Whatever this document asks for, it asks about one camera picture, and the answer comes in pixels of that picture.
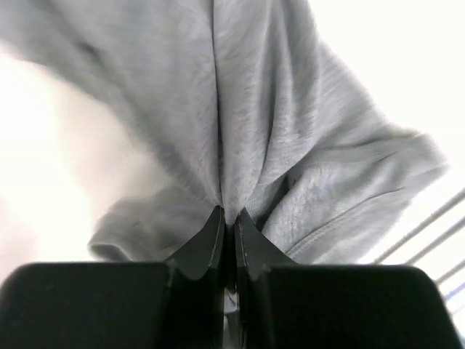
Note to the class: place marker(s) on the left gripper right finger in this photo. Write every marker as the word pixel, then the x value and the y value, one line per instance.
pixel 284 304

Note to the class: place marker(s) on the grey tank top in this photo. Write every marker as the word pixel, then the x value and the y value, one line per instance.
pixel 240 105

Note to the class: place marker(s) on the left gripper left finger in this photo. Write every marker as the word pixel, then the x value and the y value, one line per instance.
pixel 176 303

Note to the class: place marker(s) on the white plastic basket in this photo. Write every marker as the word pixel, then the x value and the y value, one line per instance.
pixel 436 246

